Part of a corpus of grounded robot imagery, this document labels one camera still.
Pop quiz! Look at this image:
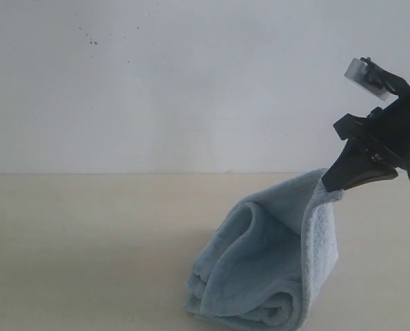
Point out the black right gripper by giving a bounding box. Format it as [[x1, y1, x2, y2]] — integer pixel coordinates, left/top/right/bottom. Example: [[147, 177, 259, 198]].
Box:
[[322, 103, 410, 192]]

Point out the light blue terry towel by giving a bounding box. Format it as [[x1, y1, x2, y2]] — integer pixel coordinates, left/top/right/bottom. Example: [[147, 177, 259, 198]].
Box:
[[185, 169, 343, 330]]

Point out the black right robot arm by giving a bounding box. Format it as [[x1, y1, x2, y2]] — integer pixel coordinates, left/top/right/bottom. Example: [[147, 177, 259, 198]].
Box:
[[322, 90, 410, 192]]

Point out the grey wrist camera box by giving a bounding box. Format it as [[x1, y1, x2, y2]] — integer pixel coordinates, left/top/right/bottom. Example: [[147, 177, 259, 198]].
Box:
[[344, 57, 390, 101]]

